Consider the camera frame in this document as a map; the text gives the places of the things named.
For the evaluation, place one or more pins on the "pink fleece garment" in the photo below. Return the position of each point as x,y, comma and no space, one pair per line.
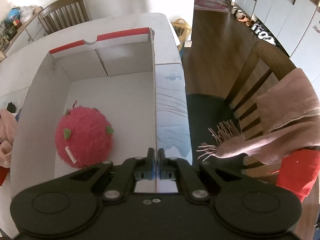
8,133

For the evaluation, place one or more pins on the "red and white cardboard box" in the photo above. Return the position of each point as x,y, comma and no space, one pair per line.
115,75

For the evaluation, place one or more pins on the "red cloth bag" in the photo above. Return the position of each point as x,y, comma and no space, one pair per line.
3,174

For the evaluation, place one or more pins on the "yellow bag on floor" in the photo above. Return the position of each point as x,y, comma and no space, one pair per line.
182,30

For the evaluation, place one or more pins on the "wooden chair beside table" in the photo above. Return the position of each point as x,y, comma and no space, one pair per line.
207,112

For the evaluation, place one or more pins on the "pink fuzzy strawberry hat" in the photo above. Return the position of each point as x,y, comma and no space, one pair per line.
83,137

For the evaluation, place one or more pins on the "wooden sideboard with clutter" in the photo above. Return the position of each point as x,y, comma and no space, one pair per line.
29,32

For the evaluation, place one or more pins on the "red patterned doormat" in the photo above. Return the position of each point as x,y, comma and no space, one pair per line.
212,5

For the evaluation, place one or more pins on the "white wall cabinet unit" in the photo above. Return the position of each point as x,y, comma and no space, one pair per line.
294,24

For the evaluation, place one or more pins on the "black drawstring pouch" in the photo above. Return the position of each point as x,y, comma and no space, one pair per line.
11,107

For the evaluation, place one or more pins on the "shoes on floor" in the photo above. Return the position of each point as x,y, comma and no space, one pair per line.
255,26

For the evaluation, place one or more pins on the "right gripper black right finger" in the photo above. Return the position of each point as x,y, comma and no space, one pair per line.
184,175

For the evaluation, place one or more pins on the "pink fringed scarf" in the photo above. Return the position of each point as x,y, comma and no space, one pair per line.
289,117

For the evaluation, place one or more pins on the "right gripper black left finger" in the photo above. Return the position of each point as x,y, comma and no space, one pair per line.
125,176

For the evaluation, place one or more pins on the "red cloth on chair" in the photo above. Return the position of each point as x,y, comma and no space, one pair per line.
298,172

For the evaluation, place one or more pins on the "wooden chair behind table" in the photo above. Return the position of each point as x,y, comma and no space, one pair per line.
63,14

